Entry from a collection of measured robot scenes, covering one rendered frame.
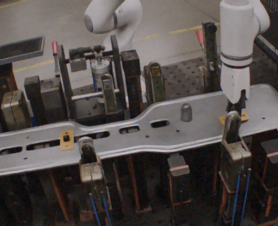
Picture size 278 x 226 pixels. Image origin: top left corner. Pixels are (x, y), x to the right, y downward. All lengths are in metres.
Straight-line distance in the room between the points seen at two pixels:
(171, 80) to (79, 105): 0.71
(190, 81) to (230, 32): 0.96
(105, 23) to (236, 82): 0.60
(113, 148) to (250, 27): 0.47
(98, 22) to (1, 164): 0.63
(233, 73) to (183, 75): 0.96
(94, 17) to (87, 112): 0.36
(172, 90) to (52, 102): 0.75
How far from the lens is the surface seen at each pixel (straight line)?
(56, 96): 1.16
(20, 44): 1.32
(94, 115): 1.19
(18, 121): 1.16
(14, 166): 1.03
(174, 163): 0.94
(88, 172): 0.87
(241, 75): 0.94
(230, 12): 0.88
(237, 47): 0.91
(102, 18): 1.35
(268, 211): 1.14
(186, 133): 1.02
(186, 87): 1.79
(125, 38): 1.46
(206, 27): 1.14
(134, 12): 1.43
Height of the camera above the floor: 1.63
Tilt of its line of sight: 35 degrees down
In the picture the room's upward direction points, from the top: 7 degrees counter-clockwise
